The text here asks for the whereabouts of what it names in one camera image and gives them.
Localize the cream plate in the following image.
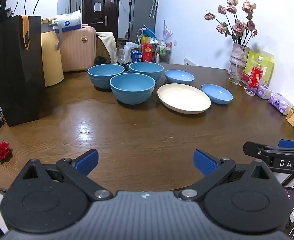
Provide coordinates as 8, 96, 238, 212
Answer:
157, 83, 211, 115

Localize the pink white vase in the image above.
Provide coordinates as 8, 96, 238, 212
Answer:
231, 42, 250, 69

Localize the blue bowl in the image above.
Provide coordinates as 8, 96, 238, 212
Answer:
87, 64, 125, 90
129, 62, 164, 82
109, 73, 156, 105

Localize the blue plate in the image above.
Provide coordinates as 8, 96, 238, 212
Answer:
201, 84, 234, 105
164, 69, 195, 85

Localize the yellow green paper bag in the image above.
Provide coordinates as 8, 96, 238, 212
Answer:
244, 50, 275, 85

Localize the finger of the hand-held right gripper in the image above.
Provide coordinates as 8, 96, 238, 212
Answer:
243, 141, 294, 159
278, 139, 294, 148

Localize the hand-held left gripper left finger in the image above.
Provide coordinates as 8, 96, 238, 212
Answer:
18, 149, 113, 202

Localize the blue box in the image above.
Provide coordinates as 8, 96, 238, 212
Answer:
131, 49, 142, 63

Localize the black paper bag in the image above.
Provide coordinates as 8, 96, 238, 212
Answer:
0, 0, 46, 127

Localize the dark brown door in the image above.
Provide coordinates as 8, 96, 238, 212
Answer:
82, 0, 121, 39

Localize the small purple tissue pack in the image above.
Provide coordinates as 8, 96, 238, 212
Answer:
256, 84, 273, 100

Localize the red rose flower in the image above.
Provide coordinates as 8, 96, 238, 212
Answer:
0, 141, 13, 162

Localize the tall red box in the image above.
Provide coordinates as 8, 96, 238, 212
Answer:
141, 42, 154, 62

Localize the white plastic bag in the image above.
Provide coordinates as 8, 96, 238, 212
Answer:
123, 41, 140, 63

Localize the clear drinking glass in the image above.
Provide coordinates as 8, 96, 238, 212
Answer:
228, 62, 245, 85

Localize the white folded umbrella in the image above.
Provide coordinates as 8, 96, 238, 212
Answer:
149, 0, 160, 19

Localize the dried rose bouquet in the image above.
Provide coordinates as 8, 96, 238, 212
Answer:
204, 0, 258, 47

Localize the black strap with metal clip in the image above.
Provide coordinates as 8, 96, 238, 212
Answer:
0, 0, 19, 19

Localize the yellow thermos jug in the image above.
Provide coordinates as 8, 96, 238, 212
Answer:
41, 17, 64, 87

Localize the pink suitcase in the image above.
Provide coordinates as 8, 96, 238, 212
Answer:
59, 24, 97, 72

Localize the large purple tissue pack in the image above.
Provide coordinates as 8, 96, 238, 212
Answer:
268, 92, 292, 115

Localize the white blue tissue pack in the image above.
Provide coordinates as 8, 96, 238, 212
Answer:
53, 11, 82, 32

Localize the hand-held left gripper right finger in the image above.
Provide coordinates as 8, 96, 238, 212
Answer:
174, 149, 277, 202

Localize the red label water bottle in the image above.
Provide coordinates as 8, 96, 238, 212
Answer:
245, 56, 265, 96

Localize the grey refrigerator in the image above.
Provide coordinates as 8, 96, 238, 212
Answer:
128, 0, 159, 43

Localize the metal storage rack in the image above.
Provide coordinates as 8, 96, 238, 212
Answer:
152, 39, 172, 64

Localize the blue plastic bundle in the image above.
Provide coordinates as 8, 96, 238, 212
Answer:
137, 25, 156, 43

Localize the purple feather decoration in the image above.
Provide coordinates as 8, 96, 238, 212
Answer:
163, 20, 174, 42

